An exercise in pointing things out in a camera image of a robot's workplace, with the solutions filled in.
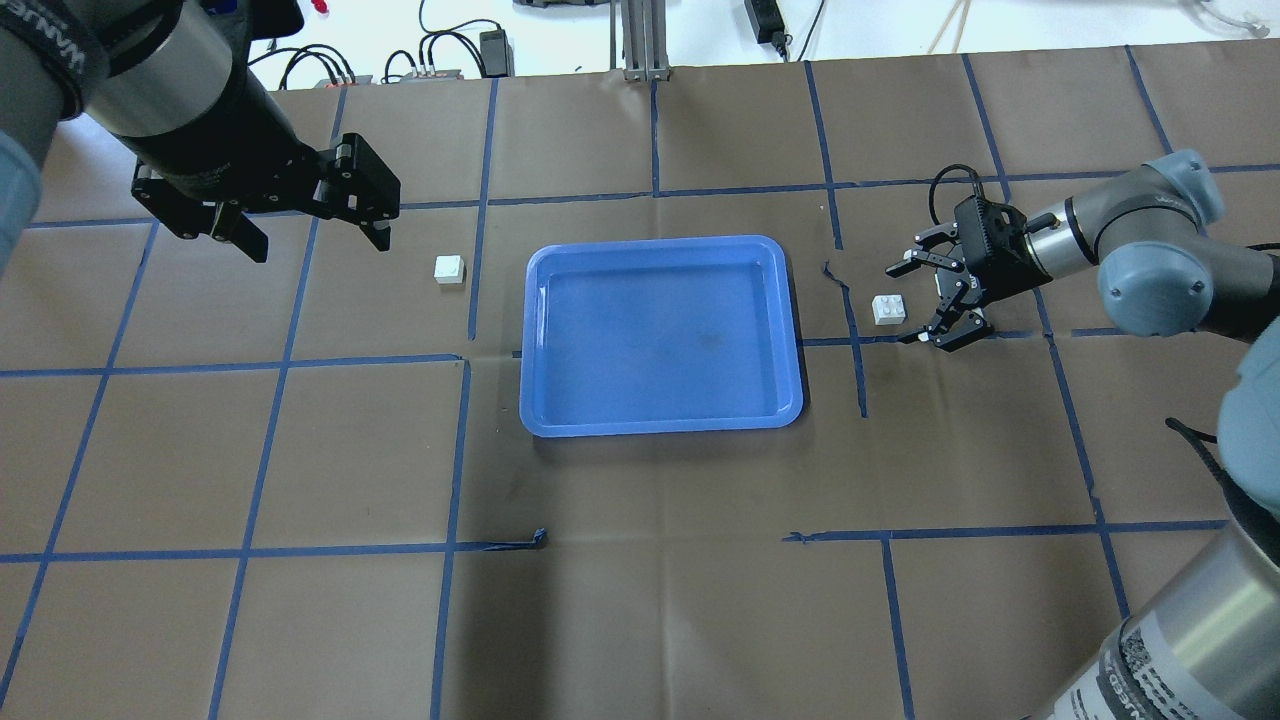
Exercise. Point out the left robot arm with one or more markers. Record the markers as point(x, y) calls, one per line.
point(171, 81)

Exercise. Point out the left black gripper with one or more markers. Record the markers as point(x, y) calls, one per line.
point(228, 163)

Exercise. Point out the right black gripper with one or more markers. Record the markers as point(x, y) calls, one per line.
point(1003, 268)

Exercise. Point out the white block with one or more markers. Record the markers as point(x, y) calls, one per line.
point(449, 270)
point(889, 309)

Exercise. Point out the blue plastic tray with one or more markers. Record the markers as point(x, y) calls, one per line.
point(659, 336)

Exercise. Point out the black power adapter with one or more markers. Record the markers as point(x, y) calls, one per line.
point(496, 54)

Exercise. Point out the aluminium frame post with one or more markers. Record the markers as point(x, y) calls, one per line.
point(639, 37)

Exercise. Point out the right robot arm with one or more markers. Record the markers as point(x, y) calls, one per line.
point(1205, 645)

